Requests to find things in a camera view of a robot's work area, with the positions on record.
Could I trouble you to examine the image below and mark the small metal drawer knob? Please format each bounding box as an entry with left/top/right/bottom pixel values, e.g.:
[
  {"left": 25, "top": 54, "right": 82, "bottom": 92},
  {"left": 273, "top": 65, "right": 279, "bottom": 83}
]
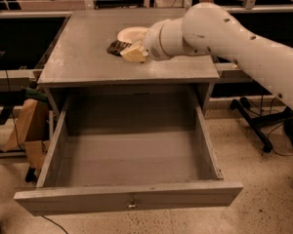
[{"left": 127, "top": 199, "right": 137, "bottom": 210}]

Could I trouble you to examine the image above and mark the open grey wooden drawer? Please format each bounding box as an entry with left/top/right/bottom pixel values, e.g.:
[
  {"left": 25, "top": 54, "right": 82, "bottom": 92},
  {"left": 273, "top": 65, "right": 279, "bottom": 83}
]
[{"left": 15, "top": 86, "right": 242, "bottom": 215}]

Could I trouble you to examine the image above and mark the grey side rail shelf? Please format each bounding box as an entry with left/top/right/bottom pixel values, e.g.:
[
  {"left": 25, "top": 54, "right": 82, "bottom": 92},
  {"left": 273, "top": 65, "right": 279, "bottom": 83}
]
[{"left": 215, "top": 62, "right": 253, "bottom": 83}]

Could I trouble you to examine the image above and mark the black floor cable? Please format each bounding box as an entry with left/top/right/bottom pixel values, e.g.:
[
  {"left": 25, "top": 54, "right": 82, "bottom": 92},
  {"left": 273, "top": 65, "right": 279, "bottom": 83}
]
[{"left": 41, "top": 215, "right": 69, "bottom": 234}]

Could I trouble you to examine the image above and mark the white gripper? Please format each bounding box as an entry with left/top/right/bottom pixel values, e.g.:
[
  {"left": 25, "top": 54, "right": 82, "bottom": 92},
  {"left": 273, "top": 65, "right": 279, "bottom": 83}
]
[{"left": 120, "top": 19, "right": 186, "bottom": 62}]

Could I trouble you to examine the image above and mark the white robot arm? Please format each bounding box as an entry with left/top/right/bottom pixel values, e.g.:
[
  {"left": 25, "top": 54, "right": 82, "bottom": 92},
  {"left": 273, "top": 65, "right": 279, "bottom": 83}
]
[{"left": 120, "top": 3, "right": 293, "bottom": 110}]

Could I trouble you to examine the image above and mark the white ceramic bowl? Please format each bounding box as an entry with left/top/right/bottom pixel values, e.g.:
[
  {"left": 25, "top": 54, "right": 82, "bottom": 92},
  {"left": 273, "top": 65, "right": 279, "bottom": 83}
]
[{"left": 117, "top": 26, "right": 147, "bottom": 44}]

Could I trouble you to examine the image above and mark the grey wooden cabinet counter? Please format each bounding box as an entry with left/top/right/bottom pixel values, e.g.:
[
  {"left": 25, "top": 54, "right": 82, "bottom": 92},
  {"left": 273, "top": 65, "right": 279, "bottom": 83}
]
[{"left": 38, "top": 8, "right": 219, "bottom": 113}]

